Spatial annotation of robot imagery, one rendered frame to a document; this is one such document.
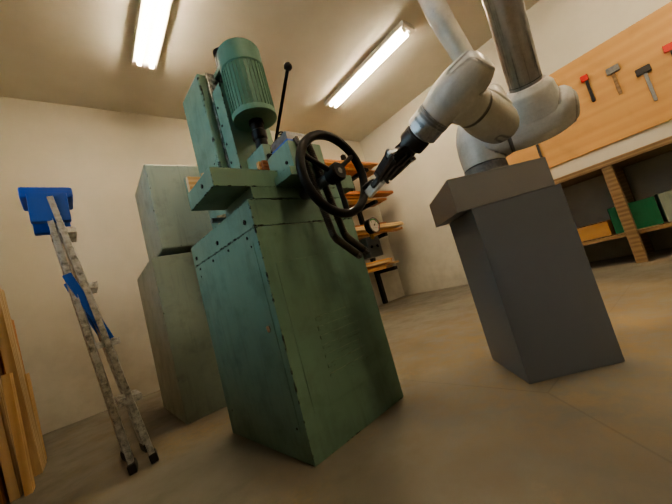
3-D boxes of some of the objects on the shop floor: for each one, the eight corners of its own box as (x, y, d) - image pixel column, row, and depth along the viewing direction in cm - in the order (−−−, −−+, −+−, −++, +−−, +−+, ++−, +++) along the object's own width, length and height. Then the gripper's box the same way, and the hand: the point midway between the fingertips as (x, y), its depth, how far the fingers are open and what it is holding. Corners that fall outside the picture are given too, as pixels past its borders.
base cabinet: (314, 469, 85) (253, 226, 92) (231, 433, 127) (193, 268, 134) (405, 396, 116) (354, 218, 123) (314, 387, 158) (280, 254, 165)
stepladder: (116, 488, 110) (13, 181, 114) (110, 468, 129) (22, 206, 133) (165, 457, 121) (69, 178, 125) (153, 443, 140) (70, 201, 144)
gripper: (424, 127, 89) (374, 186, 104) (398, 120, 80) (348, 185, 95) (439, 146, 86) (386, 203, 101) (414, 140, 77) (360, 203, 92)
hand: (374, 186), depth 96 cm, fingers closed
